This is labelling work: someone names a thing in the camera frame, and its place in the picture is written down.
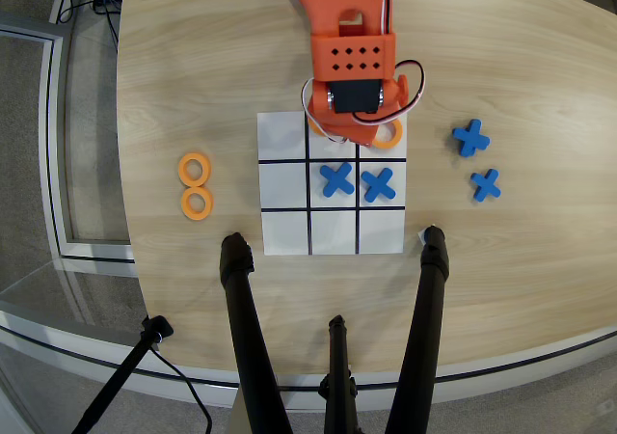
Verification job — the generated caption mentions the blue foam cross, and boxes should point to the blue foam cross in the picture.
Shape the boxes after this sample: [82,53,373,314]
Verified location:
[318,161,357,199]
[360,167,398,203]
[469,168,502,203]
[451,118,492,158]

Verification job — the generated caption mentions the robot servo cable bundle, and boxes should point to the robot servo cable bundle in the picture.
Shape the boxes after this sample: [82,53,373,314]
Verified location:
[300,0,428,144]

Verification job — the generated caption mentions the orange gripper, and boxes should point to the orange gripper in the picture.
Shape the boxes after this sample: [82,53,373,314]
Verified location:
[311,111,388,147]

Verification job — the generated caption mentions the black stand pole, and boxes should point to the black stand pole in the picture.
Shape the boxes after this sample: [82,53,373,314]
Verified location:
[71,315,174,434]

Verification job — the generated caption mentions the black stand cable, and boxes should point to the black stand cable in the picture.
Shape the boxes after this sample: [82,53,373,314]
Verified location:
[148,346,213,434]

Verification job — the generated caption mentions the short black tripod leg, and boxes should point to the short black tripod leg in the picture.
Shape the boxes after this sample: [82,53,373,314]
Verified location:
[317,314,361,434]

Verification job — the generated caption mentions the gray metal floor frame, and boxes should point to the gray metal floor frame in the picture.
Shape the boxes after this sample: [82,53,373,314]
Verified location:
[0,12,136,264]

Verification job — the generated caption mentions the white tic-tac-toe grid sheet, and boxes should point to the white tic-tac-toe grid sheet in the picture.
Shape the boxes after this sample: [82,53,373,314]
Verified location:
[256,110,409,257]

